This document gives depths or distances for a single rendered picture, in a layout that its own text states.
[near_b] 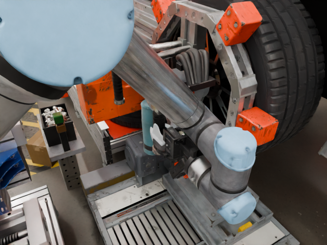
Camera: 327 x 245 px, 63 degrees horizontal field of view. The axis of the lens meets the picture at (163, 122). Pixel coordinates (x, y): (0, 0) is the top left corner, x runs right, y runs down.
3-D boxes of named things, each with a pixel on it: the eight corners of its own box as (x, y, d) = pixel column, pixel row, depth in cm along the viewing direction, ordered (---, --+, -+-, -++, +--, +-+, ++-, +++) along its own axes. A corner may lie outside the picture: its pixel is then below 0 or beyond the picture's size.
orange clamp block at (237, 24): (245, 43, 77) (264, 20, 69) (224, 47, 74) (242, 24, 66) (234, 23, 78) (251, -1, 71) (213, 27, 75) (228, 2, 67)
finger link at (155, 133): (151, 114, 76) (171, 129, 70) (151, 130, 80) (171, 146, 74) (142, 117, 75) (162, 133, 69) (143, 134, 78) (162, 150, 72)
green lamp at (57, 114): (64, 122, 119) (63, 114, 116) (55, 125, 117) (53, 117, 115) (63, 118, 122) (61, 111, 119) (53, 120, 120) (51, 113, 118)
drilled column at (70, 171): (83, 184, 170) (69, 132, 146) (67, 190, 166) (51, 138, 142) (79, 174, 177) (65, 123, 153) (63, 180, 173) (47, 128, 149)
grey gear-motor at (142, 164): (199, 173, 167) (204, 128, 147) (138, 200, 150) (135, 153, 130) (183, 156, 180) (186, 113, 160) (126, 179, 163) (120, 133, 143)
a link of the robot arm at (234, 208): (263, 190, 52) (255, 217, 57) (226, 157, 60) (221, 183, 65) (232, 207, 49) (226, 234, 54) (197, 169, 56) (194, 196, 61)
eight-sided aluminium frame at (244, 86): (237, 178, 97) (272, 25, 66) (223, 184, 95) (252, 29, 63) (164, 108, 136) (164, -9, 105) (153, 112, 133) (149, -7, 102)
